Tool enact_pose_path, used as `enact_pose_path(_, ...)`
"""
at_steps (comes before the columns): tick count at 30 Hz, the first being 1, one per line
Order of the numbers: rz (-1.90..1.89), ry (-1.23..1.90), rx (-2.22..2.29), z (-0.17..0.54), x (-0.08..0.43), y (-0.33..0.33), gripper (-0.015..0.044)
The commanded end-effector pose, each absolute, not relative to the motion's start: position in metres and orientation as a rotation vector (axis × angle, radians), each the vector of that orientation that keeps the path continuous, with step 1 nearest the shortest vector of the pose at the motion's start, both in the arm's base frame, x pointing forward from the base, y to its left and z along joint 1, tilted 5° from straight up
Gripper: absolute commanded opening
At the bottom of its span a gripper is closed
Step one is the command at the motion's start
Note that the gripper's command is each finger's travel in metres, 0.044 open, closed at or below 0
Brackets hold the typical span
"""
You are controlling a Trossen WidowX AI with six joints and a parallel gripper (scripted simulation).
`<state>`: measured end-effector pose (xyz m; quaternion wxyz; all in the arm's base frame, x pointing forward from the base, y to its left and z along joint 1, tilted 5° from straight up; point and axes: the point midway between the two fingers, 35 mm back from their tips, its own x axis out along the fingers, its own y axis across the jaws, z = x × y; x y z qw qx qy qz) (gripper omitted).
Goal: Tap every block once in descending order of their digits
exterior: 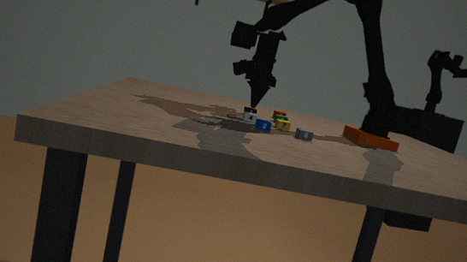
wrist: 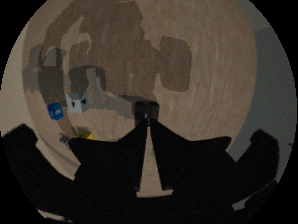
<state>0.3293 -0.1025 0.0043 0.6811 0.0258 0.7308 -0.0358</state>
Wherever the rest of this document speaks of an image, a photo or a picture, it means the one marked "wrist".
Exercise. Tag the yellow block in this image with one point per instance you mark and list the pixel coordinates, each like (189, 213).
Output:
(86, 135)

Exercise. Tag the blue block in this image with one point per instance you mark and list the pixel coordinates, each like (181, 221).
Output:
(55, 111)

